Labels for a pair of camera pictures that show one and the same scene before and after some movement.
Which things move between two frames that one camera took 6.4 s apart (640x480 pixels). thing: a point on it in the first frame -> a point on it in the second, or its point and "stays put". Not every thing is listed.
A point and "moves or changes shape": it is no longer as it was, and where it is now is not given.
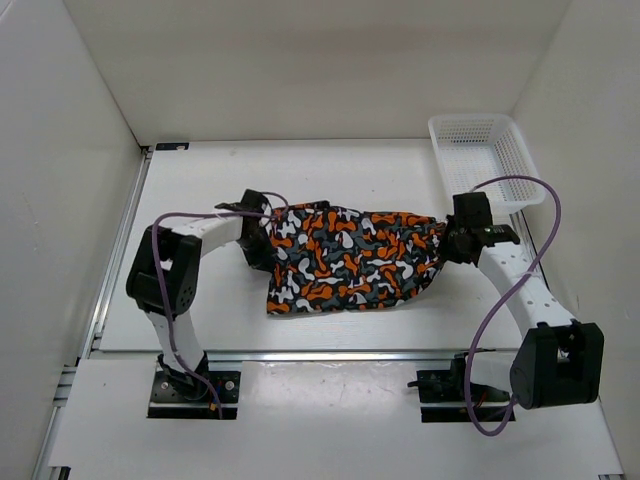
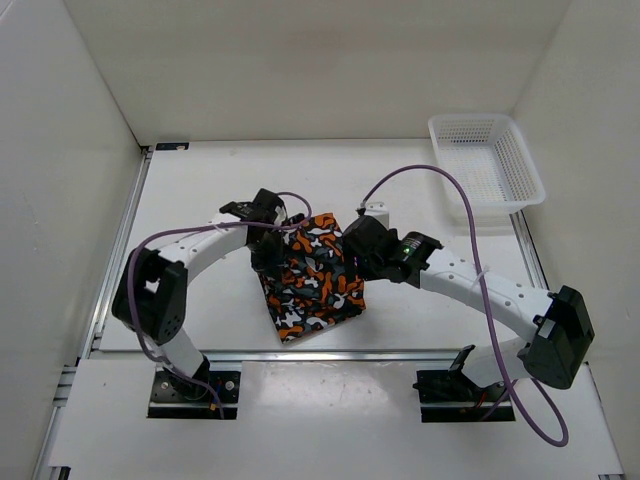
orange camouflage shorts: [327, 258] moves or changes shape
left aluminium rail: [115, 256] stays put
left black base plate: [188, 395] stays put
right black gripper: [454, 256] -> [349, 257]
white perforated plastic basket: [485, 153] stays put
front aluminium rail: [307, 356] stays put
